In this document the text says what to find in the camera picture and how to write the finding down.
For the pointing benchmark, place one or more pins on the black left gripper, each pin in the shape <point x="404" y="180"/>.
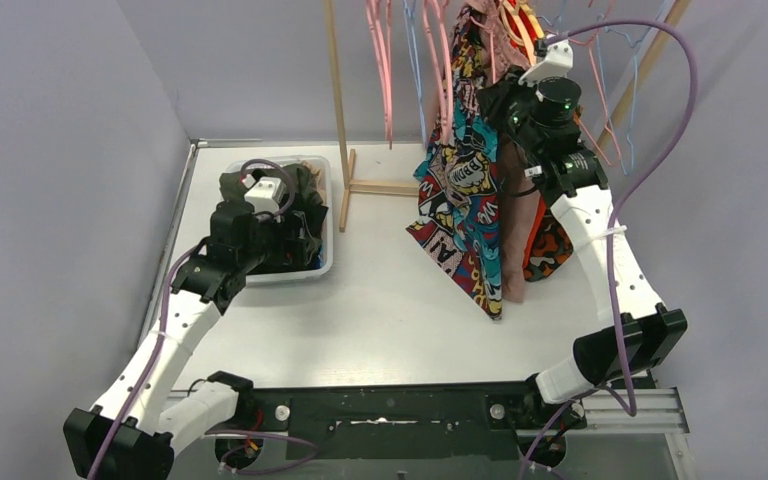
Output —
<point x="293" y="234"/>

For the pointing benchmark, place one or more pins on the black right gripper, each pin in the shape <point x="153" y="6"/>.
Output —
<point x="495" y="99"/>

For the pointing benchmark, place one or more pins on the thick pink plastic hanger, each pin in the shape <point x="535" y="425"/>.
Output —
<point x="433" y="18"/>

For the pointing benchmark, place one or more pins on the comic print shorts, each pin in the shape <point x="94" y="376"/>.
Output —
<point x="458" y="223"/>

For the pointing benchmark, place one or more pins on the thin blue wire hanger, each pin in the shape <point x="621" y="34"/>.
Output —
<point x="409" y="16"/>

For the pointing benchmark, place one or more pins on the thin pink wire hanger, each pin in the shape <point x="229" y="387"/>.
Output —
<point x="383" y="23"/>

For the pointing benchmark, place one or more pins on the olive green shorts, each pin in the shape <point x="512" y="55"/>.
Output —
<point x="231" y="182"/>

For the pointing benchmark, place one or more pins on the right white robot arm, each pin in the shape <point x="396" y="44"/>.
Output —
<point x="635" y="331"/>

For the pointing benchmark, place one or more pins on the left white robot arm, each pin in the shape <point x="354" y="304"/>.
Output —
<point x="129" y="433"/>

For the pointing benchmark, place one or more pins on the dusty pink shorts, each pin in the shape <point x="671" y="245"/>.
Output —
<point x="513" y="291"/>

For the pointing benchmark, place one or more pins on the orange red shorts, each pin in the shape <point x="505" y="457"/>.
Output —
<point x="522" y="208"/>

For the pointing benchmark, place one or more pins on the black orange patterned shorts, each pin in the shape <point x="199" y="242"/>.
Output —
<point x="548" y="246"/>

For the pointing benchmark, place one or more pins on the white perforated plastic basket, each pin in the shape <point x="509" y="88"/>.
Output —
<point x="326" y="253"/>

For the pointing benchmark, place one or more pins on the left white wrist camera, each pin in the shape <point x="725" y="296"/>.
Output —
<point x="265" y="195"/>

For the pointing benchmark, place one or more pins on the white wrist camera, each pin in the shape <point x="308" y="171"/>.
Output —
<point x="265" y="195"/>
<point x="555" y="58"/>

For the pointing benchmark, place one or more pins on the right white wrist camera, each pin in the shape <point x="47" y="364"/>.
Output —
<point x="555" y="58"/>

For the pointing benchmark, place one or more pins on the empty pink wire hanger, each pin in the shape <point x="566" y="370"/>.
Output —
<point x="594" y="118"/>

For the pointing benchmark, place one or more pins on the empty blue wire hanger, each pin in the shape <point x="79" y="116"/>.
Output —
<point x="628" y="54"/>

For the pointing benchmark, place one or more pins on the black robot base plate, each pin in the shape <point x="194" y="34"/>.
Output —
<point x="496" y="420"/>

